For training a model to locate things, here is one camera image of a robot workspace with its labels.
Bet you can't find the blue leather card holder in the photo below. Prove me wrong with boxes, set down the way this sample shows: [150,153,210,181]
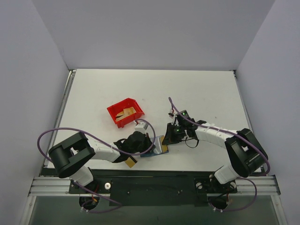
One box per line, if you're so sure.
[140,135,169,158]

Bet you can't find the red plastic bin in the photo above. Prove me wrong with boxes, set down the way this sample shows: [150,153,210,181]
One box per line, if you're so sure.
[107,98,145,128]

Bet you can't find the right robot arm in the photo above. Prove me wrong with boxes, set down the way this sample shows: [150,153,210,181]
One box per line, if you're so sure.
[162,110,268,192]

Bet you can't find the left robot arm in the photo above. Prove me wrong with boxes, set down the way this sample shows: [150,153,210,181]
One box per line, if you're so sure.
[49,131,155,193]

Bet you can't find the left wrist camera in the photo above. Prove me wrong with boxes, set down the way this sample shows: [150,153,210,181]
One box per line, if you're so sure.
[135,122,148,134]

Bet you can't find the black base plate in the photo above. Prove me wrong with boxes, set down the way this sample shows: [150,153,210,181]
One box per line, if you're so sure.
[67,168,240,208]

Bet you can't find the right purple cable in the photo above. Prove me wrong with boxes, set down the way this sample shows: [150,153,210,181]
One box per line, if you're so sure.
[168,97,271,213]

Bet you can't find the right aluminium side rail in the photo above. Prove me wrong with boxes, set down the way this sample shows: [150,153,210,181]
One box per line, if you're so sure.
[232,70,266,176]

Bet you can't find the aluminium side rail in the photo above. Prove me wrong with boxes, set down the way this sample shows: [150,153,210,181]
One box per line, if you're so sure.
[232,70,266,176]
[43,69,77,168]

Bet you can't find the left aluminium side rail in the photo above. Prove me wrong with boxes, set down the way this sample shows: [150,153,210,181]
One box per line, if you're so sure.
[43,69,77,168]

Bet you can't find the aluminium front rail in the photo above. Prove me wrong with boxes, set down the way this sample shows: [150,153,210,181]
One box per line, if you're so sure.
[29,176,281,196]

